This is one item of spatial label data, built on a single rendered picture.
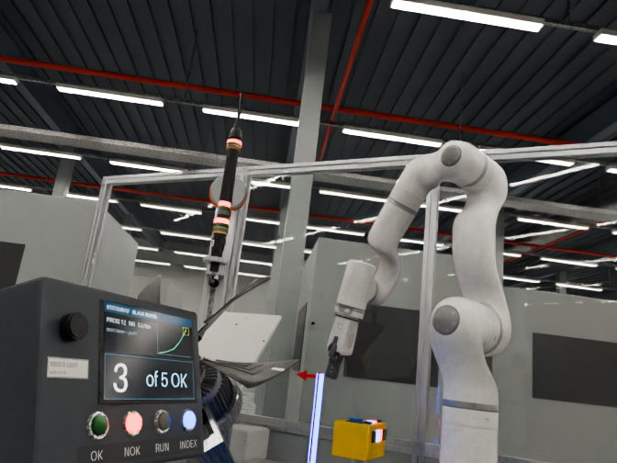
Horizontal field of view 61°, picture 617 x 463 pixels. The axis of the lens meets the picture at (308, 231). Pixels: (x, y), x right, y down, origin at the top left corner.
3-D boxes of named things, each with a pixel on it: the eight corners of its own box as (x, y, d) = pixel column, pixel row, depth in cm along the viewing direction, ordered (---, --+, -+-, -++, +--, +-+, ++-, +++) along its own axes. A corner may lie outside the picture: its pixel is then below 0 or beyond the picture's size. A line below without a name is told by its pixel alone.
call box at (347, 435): (351, 455, 153) (353, 417, 156) (384, 461, 149) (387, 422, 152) (330, 461, 139) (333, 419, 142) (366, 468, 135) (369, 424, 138)
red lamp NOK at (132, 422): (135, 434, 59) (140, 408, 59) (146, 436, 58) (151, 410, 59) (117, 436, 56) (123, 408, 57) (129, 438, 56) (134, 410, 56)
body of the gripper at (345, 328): (354, 316, 143) (343, 356, 142) (365, 319, 152) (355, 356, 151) (330, 309, 146) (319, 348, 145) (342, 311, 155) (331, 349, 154)
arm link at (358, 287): (352, 307, 156) (330, 300, 150) (364, 265, 157) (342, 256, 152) (373, 313, 149) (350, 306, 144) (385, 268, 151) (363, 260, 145)
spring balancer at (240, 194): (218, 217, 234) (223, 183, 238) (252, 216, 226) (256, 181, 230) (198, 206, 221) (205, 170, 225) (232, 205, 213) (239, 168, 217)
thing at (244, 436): (229, 452, 200) (234, 422, 203) (267, 459, 193) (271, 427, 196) (204, 456, 185) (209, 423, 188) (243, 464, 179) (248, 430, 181)
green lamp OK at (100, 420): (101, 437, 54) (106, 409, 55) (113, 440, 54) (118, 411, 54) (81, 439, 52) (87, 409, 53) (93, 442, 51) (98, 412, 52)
